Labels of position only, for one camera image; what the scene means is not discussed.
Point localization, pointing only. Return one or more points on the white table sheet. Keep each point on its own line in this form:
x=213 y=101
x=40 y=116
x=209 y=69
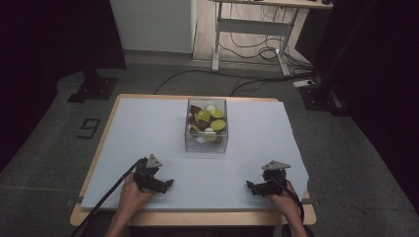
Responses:
x=148 y=131

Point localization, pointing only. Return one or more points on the clear plastic box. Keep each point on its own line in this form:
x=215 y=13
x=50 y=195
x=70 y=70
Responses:
x=206 y=148

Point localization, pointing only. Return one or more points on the wooden table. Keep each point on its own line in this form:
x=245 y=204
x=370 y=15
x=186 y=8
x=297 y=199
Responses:
x=197 y=218

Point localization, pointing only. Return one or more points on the person's left hand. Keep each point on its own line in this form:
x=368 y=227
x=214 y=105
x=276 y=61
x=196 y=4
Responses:
x=131 y=197

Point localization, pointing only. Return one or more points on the white power strip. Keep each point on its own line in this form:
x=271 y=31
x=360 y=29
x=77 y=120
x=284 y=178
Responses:
x=303 y=83

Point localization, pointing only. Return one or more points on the white cabinet panel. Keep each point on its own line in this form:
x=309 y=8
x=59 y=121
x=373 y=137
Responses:
x=151 y=24

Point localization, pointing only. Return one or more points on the white-legged desk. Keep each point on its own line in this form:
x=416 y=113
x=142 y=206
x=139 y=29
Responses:
x=250 y=26

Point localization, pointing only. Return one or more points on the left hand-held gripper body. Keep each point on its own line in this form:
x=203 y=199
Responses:
x=145 y=173

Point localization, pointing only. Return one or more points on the pile of mixed coffee capsules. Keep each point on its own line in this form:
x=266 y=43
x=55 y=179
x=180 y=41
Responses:
x=207 y=123

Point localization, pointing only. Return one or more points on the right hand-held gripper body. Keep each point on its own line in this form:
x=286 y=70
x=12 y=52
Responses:
x=273 y=179

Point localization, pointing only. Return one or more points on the black stand base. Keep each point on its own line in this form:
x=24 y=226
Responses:
x=94 y=87
x=324 y=98

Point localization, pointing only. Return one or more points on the dark curtain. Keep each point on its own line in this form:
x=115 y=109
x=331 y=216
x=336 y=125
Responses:
x=378 y=65
x=49 y=39

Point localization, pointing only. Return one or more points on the person's right hand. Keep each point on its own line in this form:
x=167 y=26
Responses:
x=283 y=200

